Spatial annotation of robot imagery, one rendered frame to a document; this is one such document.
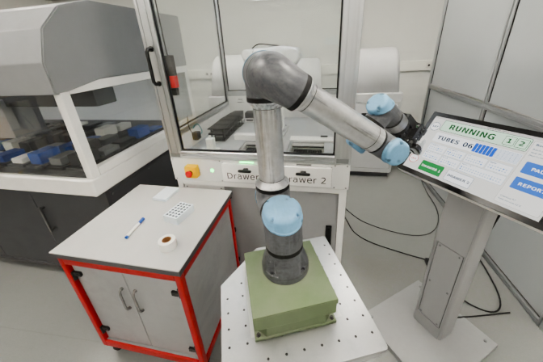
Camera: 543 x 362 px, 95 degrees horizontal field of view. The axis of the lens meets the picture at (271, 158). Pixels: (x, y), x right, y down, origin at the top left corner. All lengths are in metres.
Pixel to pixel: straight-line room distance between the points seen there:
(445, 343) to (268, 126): 1.53
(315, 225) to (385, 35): 3.56
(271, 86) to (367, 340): 0.73
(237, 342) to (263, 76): 0.72
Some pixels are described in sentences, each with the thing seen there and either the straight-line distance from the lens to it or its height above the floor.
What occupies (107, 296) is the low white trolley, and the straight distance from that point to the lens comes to 1.54.
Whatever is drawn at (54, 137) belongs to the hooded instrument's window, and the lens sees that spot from 1.69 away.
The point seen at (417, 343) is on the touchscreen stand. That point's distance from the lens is 1.82.
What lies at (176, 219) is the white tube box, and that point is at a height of 0.80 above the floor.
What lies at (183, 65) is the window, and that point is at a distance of 1.40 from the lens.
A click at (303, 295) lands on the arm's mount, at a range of 0.82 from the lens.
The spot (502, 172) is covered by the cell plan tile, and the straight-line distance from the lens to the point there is 1.20.
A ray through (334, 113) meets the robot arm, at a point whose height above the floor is 1.36.
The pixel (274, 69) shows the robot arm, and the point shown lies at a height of 1.47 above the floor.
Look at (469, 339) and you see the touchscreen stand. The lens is 1.95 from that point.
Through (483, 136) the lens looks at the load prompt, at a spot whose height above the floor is 1.15.
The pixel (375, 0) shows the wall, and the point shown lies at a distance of 4.56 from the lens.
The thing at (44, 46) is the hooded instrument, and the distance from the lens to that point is 1.55.
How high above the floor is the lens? 1.51
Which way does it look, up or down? 24 degrees down
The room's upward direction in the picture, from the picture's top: 3 degrees counter-clockwise
